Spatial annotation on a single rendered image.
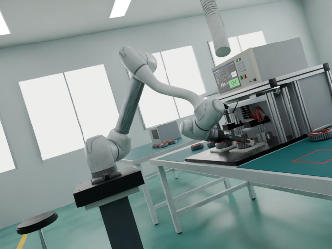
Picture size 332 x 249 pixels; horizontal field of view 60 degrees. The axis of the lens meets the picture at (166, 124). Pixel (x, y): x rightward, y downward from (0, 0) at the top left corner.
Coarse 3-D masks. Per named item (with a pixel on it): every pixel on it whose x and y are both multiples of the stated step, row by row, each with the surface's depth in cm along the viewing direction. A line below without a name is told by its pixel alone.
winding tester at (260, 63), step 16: (256, 48) 162; (272, 48) 166; (288, 48) 170; (224, 64) 186; (240, 64) 171; (256, 64) 161; (272, 64) 165; (288, 64) 169; (304, 64) 173; (240, 80) 175; (256, 80) 162
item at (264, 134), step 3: (261, 132) 173; (264, 132) 170; (267, 132) 168; (270, 132) 169; (258, 135) 173; (264, 135) 168; (270, 135) 169; (258, 138) 174; (264, 138) 169; (267, 138) 168; (270, 138) 168; (261, 141) 172; (264, 141) 169; (267, 141) 168
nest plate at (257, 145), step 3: (255, 144) 164; (258, 144) 162; (261, 144) 161; (264, 144) 162; (249, 147) 161; (252, 147) 159; (255, 147) 160; (231, 150) 169; (234, 150) 166; (237, 150) 163; (240, 150) 160; (243, 150) 158; (246, 150) 158; (249, 150) 159
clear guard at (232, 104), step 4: (272, 88) 151; (260, 92) 149; (248, 96) 146; (232, 100) 149; (236, 100) 145; (228, 104) 151; (232, 104) 147; (236, 104) 143; (228, 108) 149; (232, 108) 144; (224, 112) 150; (228, 112) 146; (232, 112) 142
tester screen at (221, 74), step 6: (228, 66) 182; (234, 66) 177; (216, 72) 197; (222, 72) 190; (228, 72) 184; (216, 78) 199; (222, 78) 192; (234, 78) 180; (228, 84) 188; (222, 90) 196
